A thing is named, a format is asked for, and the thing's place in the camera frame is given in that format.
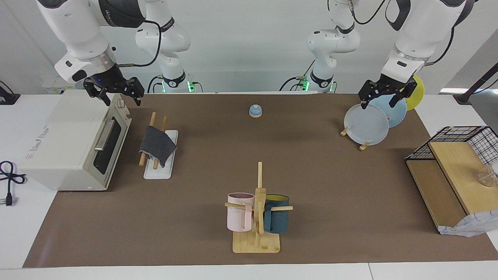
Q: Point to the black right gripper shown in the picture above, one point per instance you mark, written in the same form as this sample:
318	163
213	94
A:
107	79

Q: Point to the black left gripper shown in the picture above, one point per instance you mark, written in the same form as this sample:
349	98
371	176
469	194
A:
393	82

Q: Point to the purple and grey towel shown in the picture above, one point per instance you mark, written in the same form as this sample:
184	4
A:
157	144

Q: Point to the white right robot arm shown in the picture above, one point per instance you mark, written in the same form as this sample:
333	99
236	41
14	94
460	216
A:
78	27

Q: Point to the wooden plate rack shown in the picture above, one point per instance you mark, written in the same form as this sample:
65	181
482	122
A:
364	147

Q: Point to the white towel rack wooden bars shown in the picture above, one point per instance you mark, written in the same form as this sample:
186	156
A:
159	173

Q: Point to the light blue plate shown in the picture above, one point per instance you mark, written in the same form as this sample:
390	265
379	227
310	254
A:
395	114

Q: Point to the yellow plate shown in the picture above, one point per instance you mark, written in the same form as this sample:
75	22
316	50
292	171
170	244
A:
417	95

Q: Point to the translucent white plate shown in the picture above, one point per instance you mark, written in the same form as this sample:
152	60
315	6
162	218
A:
365	124

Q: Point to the beige toaster oven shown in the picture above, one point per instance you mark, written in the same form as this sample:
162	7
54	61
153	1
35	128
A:
62	144

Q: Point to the black stand pole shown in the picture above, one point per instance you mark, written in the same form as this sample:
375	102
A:
472	85

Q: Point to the wooden shelf box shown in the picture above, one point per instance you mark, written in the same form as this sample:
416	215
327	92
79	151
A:
455	171

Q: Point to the blue round bell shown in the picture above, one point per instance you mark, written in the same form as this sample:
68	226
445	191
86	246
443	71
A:
255	111

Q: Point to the clear glass cup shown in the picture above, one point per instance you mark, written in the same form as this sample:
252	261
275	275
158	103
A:
488	177

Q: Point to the brown table mat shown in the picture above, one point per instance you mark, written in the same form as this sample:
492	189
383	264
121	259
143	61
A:
194	217

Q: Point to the marble patterned sheet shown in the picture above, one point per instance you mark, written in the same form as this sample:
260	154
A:
472	225

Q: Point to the wooden mug tree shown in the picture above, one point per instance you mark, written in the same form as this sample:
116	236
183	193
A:
260	194

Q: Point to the dark teal mug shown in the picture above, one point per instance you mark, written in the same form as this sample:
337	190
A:
278	219

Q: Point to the pink mug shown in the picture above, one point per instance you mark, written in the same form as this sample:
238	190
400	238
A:
236	217

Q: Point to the black clamp mount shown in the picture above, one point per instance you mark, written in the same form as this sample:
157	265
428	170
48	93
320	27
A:
6	97

